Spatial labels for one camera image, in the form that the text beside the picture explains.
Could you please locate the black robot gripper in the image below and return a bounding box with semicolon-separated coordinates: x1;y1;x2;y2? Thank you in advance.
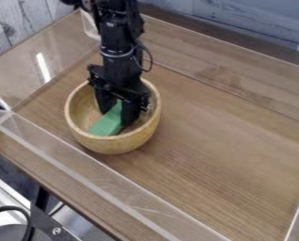
87;53;152;127

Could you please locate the green rectangular block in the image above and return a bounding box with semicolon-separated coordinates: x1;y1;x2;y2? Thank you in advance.
90;102;123;137

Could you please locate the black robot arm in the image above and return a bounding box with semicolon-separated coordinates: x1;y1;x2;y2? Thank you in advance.
59;0;151;126

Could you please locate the brown wooden bowl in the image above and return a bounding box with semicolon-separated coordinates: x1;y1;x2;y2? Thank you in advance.
64;79;162;154

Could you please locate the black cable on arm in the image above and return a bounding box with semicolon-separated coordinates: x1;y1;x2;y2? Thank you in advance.
132;41;155;73

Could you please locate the clear acrylic tray wall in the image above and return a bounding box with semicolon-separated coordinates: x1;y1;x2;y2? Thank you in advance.
0;97;230;241

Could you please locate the clear acrylic corner bracket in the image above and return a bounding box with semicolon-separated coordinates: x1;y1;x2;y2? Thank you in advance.
80;10;100;40

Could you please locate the black metal table bracket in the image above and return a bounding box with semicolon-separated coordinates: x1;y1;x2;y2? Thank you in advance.
28;187;82;241

